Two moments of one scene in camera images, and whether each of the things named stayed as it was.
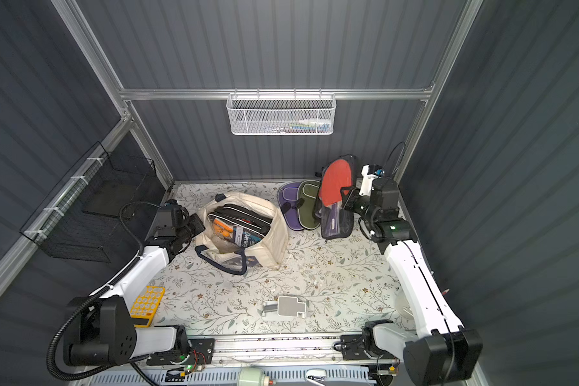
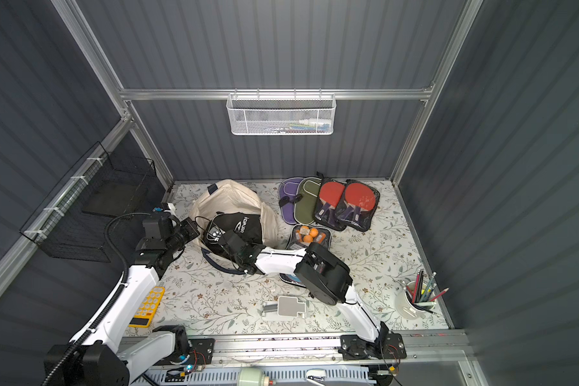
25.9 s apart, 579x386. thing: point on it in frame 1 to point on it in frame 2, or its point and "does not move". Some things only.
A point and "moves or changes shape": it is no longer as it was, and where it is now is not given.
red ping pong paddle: (338, 175) moves or changes shape
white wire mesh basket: (281, 114) does not move
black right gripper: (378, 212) to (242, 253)
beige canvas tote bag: (236, 229) moves or changes shape
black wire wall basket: (82, 219) does not move
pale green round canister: (251, 376) does not move
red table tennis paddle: (337, 222) moves or changes shape
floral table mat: (325, 285) does not move
